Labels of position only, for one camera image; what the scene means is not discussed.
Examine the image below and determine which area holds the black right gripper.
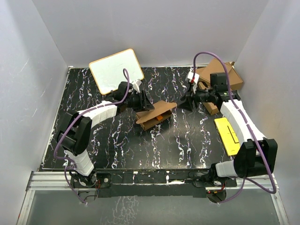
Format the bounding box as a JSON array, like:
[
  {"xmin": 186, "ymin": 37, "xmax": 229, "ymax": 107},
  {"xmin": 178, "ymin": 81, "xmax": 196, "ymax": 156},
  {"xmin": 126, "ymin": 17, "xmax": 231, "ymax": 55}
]
[{"xmin": 177, "ymin": 83, "xmax": 215, "ymax": 111}]

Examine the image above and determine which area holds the black base frame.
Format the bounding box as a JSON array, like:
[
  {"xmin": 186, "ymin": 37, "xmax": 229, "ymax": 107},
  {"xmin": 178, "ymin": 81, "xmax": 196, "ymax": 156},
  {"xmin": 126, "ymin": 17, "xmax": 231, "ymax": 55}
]
[{"xmin": 93, "ymin": 169, "xmax": 237, "ymax": 201}]

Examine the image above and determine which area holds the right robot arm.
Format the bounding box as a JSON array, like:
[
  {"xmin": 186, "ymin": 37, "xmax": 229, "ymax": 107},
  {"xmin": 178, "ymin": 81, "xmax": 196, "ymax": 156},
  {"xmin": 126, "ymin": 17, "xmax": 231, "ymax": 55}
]
[{"xmin": 178, "ymin": 72, "xmax": 278, "ymax": 186}]

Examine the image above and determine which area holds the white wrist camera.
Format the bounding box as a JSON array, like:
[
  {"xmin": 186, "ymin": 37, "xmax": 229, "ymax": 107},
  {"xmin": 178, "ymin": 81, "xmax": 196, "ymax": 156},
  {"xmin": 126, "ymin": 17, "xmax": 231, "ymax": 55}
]
[
  {"xmin": 132, "ymin": 79, "xmax": 142, "ymax": 93},
  {"xmin": 185, "ymin": 71, "xmax": 199, "ymax": 93}
]

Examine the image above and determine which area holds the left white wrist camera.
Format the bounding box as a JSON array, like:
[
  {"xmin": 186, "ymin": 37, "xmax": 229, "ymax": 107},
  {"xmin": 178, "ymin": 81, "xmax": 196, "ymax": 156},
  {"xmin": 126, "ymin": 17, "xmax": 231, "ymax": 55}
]
[{"xmin": 132, "ymin": 79, "xmax": 142, "ymax": 93}]

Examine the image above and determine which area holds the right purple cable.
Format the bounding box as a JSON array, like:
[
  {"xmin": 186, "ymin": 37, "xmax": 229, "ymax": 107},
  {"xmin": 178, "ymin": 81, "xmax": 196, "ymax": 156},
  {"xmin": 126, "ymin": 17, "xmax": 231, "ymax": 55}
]
[{"xmin": 192, "ymin": 51, "xmax": 278, "ymax": 204}]

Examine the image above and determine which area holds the purple cable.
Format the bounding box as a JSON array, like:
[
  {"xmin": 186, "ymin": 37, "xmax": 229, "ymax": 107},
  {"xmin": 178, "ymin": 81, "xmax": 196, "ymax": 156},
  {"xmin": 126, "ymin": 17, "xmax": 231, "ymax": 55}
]
[
  {"xmin": 53, "ymin": 68, "xmax": 130, "ymax": 204},
  {"xmin": 192, "ymin": 51, "xmax": 278, "ymax": 204}
]

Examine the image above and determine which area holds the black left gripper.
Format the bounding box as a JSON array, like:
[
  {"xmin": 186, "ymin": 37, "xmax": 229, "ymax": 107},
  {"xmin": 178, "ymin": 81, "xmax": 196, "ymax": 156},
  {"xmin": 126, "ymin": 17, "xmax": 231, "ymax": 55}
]
[{"xmin": 125, "ymin": 91, "xmax": 154, "ymax": 113}]

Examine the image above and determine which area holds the yellow booklet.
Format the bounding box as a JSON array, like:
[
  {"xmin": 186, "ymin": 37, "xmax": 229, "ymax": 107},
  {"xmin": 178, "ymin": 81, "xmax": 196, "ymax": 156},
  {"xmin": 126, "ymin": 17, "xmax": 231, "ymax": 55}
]
[{"xmin": 214, "ymin": 117, "xmax": 240, "ymax": 156}]

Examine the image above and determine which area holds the whiteboard with orange frame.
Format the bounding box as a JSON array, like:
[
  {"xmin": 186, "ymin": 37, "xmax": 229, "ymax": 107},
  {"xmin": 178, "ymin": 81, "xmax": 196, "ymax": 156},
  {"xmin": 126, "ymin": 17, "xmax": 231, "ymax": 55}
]
[{"xmin": 89, "ymin": 49, "xmax": 144, "ymax": 95}]

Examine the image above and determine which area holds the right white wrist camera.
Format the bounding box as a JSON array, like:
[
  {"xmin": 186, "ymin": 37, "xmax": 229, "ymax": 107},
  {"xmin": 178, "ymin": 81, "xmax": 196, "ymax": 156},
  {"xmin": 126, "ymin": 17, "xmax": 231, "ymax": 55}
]
[{"xmin": 185, "ymin": 71, "xmax": 199, "ymax": 93}]

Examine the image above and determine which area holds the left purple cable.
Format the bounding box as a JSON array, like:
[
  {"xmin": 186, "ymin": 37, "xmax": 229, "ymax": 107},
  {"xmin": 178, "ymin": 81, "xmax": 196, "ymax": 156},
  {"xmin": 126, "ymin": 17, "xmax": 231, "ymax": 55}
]
[{"xmin": 53, "ymin": 68, "xmax": 130, "ymax": 204}]

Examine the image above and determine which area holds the cardboard box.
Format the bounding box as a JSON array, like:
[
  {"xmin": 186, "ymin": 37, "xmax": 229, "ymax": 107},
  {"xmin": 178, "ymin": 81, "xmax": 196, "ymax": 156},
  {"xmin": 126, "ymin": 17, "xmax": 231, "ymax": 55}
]
[
  {"xmin": 203, "ymin": 102, "xmax": 219, "ymax": 115},
  {"xmin": 135, "ymin": 100, "xmax": 177, "ymax": 131},
  {"xmin": 196, "ymin": 59, "xmax": 243, "ymax": 90},
  {"xmin": 196, "ymin": 59, "xmax": 236, "ymax": 87}
]

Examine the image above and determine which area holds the aluminium rail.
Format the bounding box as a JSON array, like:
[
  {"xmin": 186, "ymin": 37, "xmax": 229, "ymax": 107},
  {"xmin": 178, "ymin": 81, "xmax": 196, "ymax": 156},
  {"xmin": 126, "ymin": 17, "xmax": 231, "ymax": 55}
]
[{"xmin": 26, "ymin": 169, "xmax": 278, "ymax": 190}]

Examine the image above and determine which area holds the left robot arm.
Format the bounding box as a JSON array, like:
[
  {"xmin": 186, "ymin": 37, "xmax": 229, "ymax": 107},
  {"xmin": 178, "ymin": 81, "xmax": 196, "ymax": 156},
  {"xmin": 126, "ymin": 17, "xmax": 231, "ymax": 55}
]
[{"xmin": 54, "ymin": 80, "xmax": 154, "ymax": 187}]

